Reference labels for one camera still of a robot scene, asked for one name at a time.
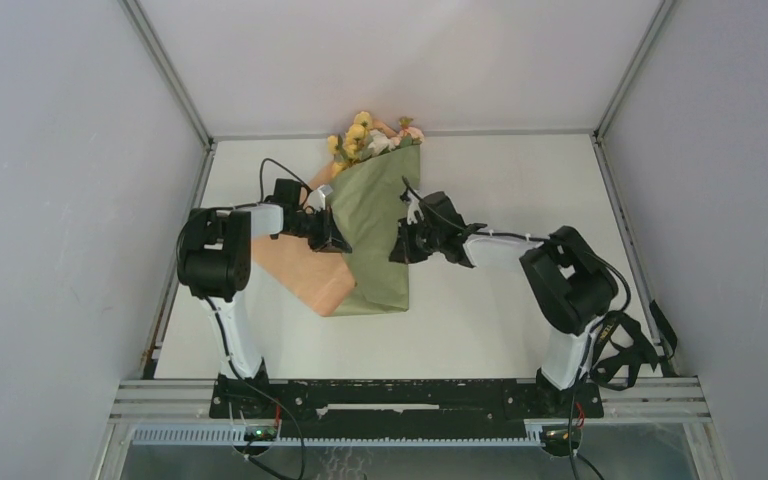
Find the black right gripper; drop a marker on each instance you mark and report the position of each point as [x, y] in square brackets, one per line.
[405, 249]

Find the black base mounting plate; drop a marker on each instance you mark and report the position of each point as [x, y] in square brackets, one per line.
[377, 407]

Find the white cable duct strip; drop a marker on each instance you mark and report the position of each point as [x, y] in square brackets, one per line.
[218, 435]

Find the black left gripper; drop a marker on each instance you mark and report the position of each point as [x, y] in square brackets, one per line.
[328, 239]

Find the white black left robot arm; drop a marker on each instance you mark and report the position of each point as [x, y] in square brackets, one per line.
[214, 258]

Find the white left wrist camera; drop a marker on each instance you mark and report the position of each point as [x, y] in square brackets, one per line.
[317, 199]

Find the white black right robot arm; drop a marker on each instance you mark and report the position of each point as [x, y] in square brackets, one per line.
[573, 286]

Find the orange wrapping paper sheet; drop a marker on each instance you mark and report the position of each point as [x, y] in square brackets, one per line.
[367, 208]

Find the aluminium front frame rail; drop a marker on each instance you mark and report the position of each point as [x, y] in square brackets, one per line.
[668, 400]

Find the yellow fake flower bunch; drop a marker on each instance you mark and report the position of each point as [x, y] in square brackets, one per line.
[346, 149]

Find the peach white fake flower bunch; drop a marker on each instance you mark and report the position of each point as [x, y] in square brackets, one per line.
[382, 139]

